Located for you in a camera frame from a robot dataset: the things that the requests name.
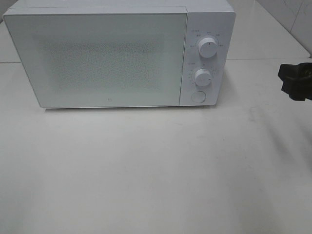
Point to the white microwave oven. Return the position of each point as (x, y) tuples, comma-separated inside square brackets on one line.
[(214, 18)]

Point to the round white door button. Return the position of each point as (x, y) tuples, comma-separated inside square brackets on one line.
[(198, 97)]

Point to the white microwave door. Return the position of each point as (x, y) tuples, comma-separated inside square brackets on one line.
[(86, 61)]

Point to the upper white power knob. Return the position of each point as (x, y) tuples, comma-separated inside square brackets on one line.
[(207, 47)]

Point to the white timer knob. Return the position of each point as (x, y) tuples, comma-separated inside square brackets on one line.
[(202, 77)]

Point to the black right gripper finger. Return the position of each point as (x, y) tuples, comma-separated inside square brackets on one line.
[(298, 90), (292, 71)]

